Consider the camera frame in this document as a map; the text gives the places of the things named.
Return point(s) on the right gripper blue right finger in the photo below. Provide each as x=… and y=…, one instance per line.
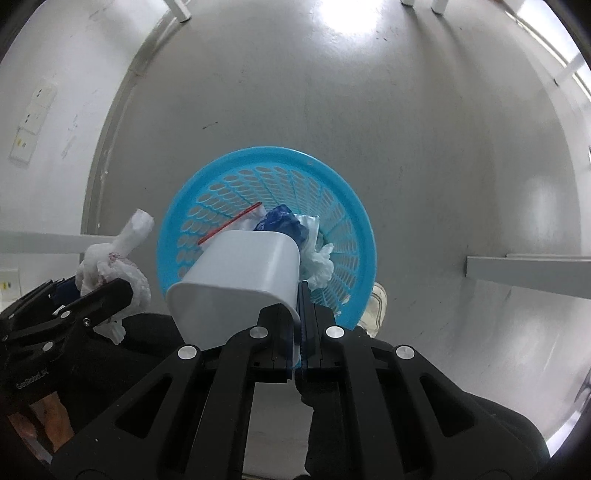
x=310, y=329

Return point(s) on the blue plastic waste basket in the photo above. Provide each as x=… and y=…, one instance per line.
x=284, y=191

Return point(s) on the white plastic cup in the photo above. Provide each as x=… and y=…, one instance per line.
x=238, y=274

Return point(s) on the person's left hand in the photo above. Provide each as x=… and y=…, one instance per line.
x=44, y=427

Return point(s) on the white red-edged zip bag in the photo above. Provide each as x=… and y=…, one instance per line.
x=245, y=220

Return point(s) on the dark blue bag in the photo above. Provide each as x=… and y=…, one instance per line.
x=282, y=220

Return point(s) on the white tissue paper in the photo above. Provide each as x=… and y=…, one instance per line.
x=316, y=264

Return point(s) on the white wall socket panel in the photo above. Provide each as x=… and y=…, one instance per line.
x=32, y=121

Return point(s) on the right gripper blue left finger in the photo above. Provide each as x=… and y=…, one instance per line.
x=297, y=331

